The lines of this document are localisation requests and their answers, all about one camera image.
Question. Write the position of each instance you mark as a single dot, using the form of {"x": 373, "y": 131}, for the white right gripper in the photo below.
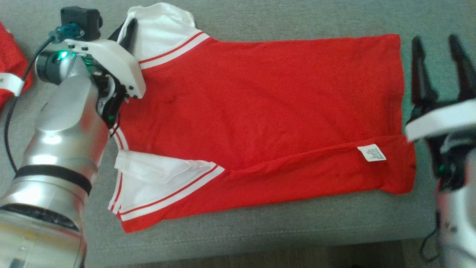
{"x": 442, "y": 119}

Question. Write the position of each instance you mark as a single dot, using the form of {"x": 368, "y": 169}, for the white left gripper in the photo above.
{"x": 115, "y": 63}

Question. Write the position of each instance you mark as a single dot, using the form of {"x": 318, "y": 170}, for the red shorts with white trim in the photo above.
{"x": 11, "y": 56}

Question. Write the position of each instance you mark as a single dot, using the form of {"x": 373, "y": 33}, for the red shirt with white sleeves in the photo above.
{"x": 260, "y": 111}

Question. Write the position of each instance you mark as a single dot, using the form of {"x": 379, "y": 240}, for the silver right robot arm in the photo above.
{"x": 459, "y": 223}

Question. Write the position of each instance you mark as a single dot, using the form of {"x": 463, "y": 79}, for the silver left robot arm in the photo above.
{"x": 55, "y": 149}

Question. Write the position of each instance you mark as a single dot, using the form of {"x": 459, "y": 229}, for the grey sofa ottoman cushion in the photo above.
{"x": 297, "y": 18}

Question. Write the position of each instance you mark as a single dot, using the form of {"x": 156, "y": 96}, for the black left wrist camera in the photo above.
{"x": 81, "y": 20}

